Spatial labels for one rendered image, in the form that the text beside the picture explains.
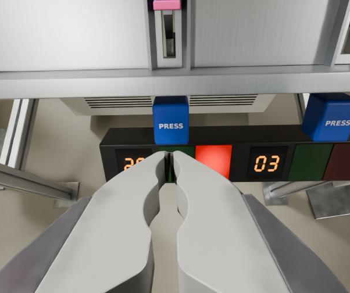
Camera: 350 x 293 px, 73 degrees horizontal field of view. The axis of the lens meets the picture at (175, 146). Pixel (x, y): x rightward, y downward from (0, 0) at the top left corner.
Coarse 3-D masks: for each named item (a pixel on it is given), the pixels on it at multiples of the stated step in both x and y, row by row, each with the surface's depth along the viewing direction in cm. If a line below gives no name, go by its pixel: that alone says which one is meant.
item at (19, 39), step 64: (0, 0) 13; (64, 0) 13; (128, 0) 13; (192, 0) 13; (256, 0) 13; (320, 0) 13; (0, 64) 15; (64, 64) 15; (128, 64) 15; (192, 64) 15; (256, 64) 15; (320, 64) 15
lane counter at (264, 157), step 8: (256, 152) 19; (264, 152) 19; (272, 152) 19; (280, 152) 19; (256, 160) 19; (264, 160) 19; (272, 160) 19; (280, 160) 19; (248, 168) 20; (256, 168) 20; (264, 168) 20; (272, 168) 20; (280, 168) 20; (248, 176) 20; (256, 176) 20; (264, 176) 20; (272, 176) 20; (280, 176) 20
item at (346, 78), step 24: (0, 72) 15; (24, 72) 15; (48, 72) 15; (72, 72) 15; (96, 72) 14; (120, 72) 14; (144, 72) 14; (168, 72) 14; (192, 72) 14; (216, 72) 14; (240, 72) 13; (264, 72) 13; (288, 72) 13; (312, 72) 13; (336, 72) 13; (0, 96) 14; (24, 96) 14; (48, 96) 14; (72, 96) 14; (96, 96) 14; (120, 96) 14; (144, 96) 14
